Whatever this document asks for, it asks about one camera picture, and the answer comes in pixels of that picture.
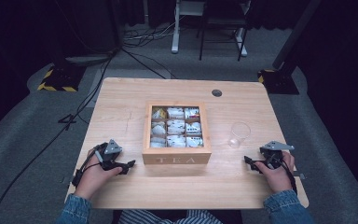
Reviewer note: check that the grey metal table bracket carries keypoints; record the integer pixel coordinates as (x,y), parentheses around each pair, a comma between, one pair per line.
(300,175)

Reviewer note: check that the clear glass cup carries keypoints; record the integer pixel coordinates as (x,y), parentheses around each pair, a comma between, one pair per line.
(240,132)

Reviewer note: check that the wooden tea box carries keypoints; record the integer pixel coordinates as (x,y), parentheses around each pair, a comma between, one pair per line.
(176,157)

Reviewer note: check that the group of white tea packets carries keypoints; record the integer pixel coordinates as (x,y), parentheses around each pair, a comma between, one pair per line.
(176,127)

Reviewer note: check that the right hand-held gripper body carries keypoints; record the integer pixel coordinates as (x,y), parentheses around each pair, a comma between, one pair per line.
(272,152)

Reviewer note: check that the black metal chair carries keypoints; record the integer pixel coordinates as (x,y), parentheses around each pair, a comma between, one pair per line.
(222,21)

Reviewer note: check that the person's right hand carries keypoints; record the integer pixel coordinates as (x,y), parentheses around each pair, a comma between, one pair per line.
(278,179)

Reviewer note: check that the yellow black striped stand base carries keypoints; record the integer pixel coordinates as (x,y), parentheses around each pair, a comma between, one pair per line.
(59,81)
(276,82)

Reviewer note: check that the black slanted stand post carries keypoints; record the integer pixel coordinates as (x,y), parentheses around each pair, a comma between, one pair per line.
(295,34)

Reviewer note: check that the person's left hand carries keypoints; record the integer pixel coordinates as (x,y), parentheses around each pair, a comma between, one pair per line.
(93,179)

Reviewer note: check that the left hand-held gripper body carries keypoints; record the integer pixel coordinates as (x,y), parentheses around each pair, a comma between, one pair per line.
(112,148)

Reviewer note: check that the grey round table grommet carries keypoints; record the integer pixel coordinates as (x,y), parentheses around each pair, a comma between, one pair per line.
(216,92)

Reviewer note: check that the white desk frame leg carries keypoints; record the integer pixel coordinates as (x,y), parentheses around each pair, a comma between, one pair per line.
(241,43)
(176,34)

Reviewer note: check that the person's striped clothing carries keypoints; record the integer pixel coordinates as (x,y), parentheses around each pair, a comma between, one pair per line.
(167,217)

